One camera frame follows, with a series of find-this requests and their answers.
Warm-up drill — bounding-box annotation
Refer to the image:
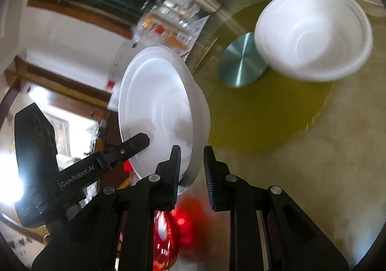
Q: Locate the white foam bowl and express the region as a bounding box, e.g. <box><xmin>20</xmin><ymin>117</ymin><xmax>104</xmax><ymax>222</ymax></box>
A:
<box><xmin>254</xmin><ymin>0</ymin><xmax>374</xmax><ymax>82</ymax></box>
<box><xmin>118</xmin><ymin>46</ymin><xmax>211</xmax><ymax>194</ymax></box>

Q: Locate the red scalloped plate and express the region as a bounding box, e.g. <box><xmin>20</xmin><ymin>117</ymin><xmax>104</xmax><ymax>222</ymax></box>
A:
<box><xmin>152</xmin><ymin>195</ymin><xmax>212</xmax><ymax>271</ymax></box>

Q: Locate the gold round turntable mat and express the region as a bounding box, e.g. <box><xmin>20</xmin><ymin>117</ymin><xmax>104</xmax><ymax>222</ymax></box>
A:
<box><xmin>193</xmin><ymin>1</ymin><xmax>334</xmax><ymax>155</ymax></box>

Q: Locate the round metal disc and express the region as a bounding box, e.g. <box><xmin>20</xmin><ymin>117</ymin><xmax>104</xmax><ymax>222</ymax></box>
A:
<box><xmin>218</xmin><ymin>32</ymin><xmax>268</xmax><ymax>88</ymax></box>

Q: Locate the clear plastic packaging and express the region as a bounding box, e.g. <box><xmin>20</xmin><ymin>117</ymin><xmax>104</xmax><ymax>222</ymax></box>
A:
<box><xmin>133</xmin><ymin>3</ymin><xmax>210</xmax><ymax>57</ymax></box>

